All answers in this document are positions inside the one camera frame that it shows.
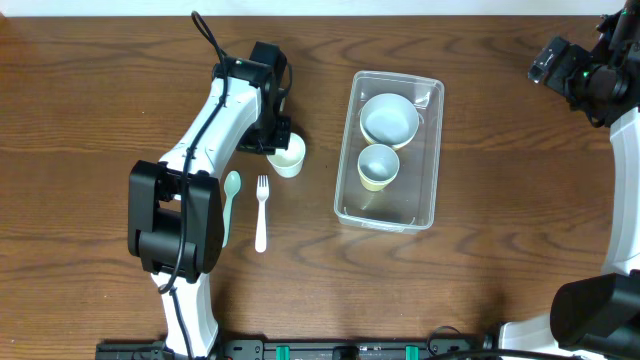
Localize grey plastic bowl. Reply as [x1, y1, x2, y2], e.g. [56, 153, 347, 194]
[359, 93, 420, 143]

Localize mint green plastic spoon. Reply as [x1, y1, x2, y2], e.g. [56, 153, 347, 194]
[222, 170, 242, 247]

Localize white plastic fork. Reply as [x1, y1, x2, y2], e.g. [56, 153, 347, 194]
[255, 175, 270, 253]

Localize white plastic cup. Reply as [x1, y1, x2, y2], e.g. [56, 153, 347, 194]
[267, 133, 306, 178]

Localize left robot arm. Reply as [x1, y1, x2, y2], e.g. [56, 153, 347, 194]
[128, 42, 292, 359]

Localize clear plastic container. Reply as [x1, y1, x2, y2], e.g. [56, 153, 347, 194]
[333, 71, 445, 234]

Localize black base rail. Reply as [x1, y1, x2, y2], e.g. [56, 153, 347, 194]
[95, 336, 482, 360]

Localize yellow plastic cup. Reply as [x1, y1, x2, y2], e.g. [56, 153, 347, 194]
[358, 168, 397, 192]

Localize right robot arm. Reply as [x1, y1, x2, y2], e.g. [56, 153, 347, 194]
[487, 0, 639, 359]

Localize grey plastic cup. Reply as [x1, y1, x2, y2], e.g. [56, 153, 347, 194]
[357, 144, 400, 184]

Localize white plastic bowl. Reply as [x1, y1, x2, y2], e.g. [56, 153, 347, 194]
[362, 132, 415, 151]

